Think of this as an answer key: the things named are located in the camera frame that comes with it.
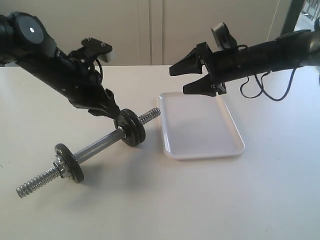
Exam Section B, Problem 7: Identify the black weight plate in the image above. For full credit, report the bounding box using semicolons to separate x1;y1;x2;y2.
121;108;147;146
54;143;84;184

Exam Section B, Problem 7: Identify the chrome threaded dumbbell bar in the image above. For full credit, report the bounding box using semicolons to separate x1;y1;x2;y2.
15;107;161;199

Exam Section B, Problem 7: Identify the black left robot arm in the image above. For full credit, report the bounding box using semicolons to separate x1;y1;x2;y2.
0;11;121;119

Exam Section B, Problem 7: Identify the black plastic disc wheel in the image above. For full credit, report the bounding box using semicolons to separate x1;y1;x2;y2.
113;109;143;148

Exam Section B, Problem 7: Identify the dark window frame post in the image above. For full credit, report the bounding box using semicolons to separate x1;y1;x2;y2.
280;0;305;35

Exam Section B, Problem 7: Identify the chrome spinlock collar nut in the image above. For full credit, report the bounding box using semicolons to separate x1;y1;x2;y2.
53;155;72;179

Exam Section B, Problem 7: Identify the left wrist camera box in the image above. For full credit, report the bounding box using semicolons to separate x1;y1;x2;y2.
81;37;114;63

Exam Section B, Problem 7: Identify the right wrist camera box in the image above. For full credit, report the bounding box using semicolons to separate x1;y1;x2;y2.
211;22;238;50

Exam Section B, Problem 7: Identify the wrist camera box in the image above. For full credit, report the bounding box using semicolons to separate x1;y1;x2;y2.
211;22;238;50
81;37;114;63

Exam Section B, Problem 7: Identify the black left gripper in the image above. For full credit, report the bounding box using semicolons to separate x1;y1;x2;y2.
64;52;121;120

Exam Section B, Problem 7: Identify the white rectangular plastic tray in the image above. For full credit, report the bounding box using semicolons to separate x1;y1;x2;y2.
157;92;246;161

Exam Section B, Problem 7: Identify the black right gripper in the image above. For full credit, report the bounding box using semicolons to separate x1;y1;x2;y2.
169;42;249;97

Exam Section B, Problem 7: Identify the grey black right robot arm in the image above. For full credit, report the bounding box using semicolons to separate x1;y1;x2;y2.
169;24;320;97

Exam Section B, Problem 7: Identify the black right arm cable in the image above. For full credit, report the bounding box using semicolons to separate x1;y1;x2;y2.
239;43;320;102

